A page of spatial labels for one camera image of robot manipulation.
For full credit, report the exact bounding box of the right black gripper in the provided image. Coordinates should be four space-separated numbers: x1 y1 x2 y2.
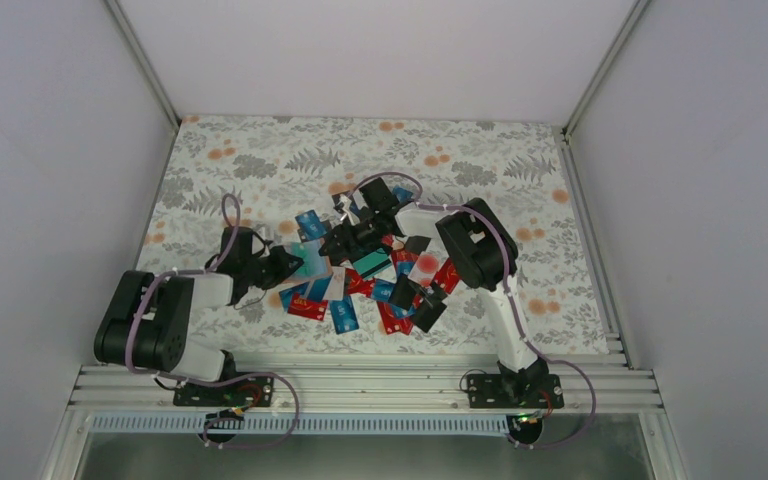
319 213 384 260

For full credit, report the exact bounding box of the teal striped card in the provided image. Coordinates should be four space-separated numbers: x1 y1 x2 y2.
351 249 391 279

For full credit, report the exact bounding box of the tan leather card holder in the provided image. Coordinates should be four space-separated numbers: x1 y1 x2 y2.
288 239 332 281

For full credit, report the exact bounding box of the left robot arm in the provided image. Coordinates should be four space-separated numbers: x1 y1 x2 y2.
93 227 303 405

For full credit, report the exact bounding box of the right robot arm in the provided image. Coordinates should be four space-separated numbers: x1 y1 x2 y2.
320 175 555 407

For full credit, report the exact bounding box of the blue card top right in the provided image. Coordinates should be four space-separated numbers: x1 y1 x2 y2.
392 187 414 203

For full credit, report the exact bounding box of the blue card far left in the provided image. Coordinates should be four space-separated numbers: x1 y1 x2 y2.
295 210 328 241

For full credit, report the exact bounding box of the red card bottom left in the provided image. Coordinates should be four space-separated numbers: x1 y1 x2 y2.
287 294 328 321

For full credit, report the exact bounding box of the red card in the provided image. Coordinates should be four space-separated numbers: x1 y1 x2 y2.
376 302 414 336
433 258 460 295
287 294 328 321

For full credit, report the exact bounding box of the white floral card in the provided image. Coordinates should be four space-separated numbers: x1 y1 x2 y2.
323 266 346 301

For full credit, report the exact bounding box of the blue card lower left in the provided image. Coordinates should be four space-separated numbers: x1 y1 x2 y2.
279 277 331 312

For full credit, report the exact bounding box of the red card right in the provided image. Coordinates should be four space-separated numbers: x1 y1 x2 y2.
433 258 460 295

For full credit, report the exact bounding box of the red card bottom centre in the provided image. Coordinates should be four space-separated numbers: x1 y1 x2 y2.
376 302 414 336

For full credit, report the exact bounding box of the black card bottom right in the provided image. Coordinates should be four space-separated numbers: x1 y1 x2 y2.
410 298 447 333

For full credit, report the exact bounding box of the floral patterned table mat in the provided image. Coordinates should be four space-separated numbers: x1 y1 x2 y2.
138 115 608 360

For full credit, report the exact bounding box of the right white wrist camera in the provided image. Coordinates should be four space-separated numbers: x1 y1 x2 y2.
332 193 359 225

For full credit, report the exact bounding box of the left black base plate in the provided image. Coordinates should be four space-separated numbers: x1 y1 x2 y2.
172 377 274 408

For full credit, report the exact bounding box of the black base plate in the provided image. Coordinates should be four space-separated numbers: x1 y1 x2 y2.
463 373 565 409
172 377 274 408

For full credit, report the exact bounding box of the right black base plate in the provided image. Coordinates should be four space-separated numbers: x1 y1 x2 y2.
463 373 565 409

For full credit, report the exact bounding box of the aluminium rail frame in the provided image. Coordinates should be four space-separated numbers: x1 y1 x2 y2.
68 353 663 414

